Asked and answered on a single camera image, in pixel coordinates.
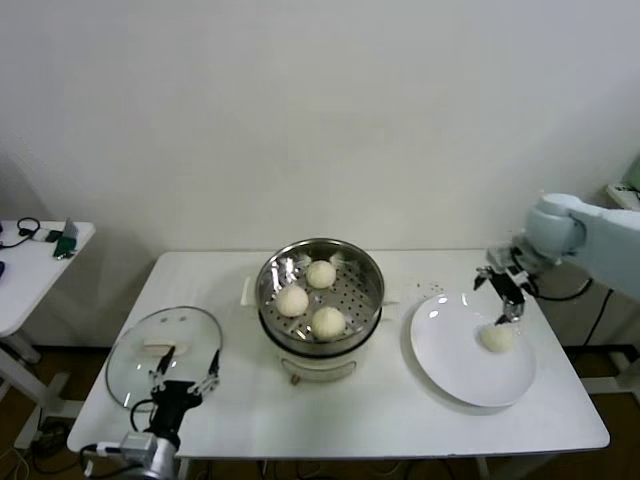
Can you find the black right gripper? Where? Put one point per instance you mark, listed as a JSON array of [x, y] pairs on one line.
[[511, 287]]

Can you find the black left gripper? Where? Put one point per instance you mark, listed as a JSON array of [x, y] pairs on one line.
[[172, 402]]

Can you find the white steamed baozi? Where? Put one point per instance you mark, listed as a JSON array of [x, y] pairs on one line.
[[328, 322], [496, 338], [320, 274], [293, 300]]

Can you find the glass pot lid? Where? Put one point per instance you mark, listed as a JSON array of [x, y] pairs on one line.
[[130, 350]]

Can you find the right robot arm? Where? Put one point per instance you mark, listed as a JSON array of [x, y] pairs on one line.
[[610, 235]]

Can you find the perforated steel steamer basket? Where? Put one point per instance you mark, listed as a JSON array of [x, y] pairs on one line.
[[360, 300]]

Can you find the brown crumbs scatter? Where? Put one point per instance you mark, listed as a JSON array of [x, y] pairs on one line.
[[425, 286]]

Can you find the white oval plate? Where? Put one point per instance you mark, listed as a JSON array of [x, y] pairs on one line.
[[450, 360]]

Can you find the white electric cooker pot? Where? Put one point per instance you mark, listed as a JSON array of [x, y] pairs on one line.
[[315, 365]]

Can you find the green and grey tool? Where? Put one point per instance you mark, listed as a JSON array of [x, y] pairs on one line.
[[65, 245]]

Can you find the white side table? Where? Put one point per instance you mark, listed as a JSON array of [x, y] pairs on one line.
[[30, 280]]

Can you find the dark blue object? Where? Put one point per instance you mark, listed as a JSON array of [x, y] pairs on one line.
[[1, 270]]

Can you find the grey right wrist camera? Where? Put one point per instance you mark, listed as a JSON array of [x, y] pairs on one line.
[[500, 255]]

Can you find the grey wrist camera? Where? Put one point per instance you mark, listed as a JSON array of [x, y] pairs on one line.
[[500, 255], [137, 445]]

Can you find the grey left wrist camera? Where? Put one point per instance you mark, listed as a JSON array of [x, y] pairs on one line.
[[137, 445]]

